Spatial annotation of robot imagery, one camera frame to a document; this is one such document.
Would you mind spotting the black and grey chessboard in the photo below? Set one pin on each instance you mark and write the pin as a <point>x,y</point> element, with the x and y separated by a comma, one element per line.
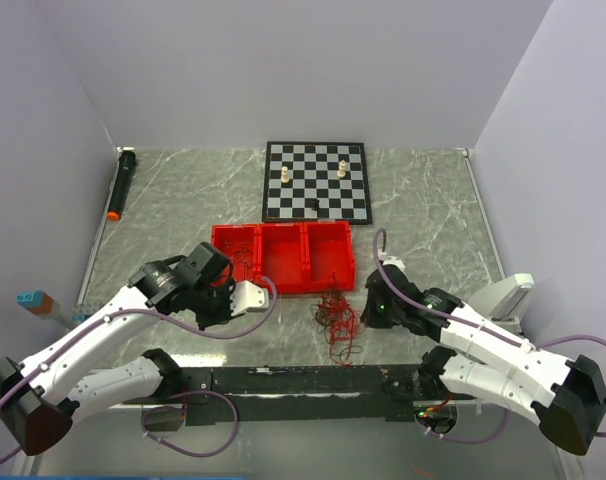
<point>313,175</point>

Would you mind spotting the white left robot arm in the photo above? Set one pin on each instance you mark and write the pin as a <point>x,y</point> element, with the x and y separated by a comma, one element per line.
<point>44,395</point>

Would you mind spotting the grey and blue toy block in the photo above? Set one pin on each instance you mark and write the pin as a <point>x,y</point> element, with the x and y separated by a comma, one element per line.
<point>83,311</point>

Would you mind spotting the red three-compartment plastic tray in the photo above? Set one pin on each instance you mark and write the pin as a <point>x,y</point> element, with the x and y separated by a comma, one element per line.
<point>299,258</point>

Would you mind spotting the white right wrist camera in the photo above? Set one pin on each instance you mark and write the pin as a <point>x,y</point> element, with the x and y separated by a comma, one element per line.
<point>395,261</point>

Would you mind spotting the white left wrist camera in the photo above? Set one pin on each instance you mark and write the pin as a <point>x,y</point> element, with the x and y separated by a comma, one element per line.
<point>248,297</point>

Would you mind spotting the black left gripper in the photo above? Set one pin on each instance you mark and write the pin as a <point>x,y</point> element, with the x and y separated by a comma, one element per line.
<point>204,320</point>

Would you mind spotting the blue and brown toy block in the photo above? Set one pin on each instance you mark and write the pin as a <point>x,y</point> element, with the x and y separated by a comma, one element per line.
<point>36,302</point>

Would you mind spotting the white chess piece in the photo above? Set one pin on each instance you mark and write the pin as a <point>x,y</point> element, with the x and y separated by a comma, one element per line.
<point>284,175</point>
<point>341,172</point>

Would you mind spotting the white chess piece left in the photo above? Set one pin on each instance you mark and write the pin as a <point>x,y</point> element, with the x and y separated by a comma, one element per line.
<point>284,175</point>

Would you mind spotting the white chess piece right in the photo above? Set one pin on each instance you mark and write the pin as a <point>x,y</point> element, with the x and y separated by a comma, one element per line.
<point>341,172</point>

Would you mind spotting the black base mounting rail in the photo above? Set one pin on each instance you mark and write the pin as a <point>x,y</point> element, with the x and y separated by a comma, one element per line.
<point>391,392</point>

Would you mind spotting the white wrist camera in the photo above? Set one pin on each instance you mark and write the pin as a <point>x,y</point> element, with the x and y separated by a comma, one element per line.
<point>395,261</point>
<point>248,297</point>

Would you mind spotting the black marker with orange cap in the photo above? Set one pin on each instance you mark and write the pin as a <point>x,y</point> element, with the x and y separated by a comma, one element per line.
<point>127,164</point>

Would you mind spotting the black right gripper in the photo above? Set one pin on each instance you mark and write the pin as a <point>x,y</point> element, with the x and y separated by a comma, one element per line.
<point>369,317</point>

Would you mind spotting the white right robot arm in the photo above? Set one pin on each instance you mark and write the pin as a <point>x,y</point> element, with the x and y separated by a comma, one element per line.
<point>565,398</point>

